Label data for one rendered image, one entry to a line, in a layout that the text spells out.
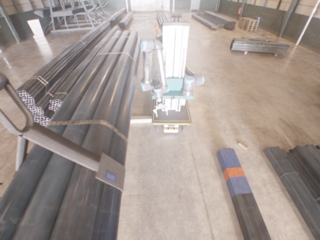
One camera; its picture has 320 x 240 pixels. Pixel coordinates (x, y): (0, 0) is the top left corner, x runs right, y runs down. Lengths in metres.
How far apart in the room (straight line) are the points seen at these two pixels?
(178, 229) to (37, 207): 1.64
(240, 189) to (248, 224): 0.41
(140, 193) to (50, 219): 1.56
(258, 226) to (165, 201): 1.14
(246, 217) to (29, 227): 2.03
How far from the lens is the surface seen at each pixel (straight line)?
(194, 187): 2.31
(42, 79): 3.20
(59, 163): 0.91
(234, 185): 2.31
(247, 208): 2.26
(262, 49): 8.20
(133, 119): 2.97
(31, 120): 0.77
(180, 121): 2.59
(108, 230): 0.85
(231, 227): 2.30
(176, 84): 2.42
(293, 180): 2.85
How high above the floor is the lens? 2.10
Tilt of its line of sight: 43 degrees down
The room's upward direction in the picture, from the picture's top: straight up
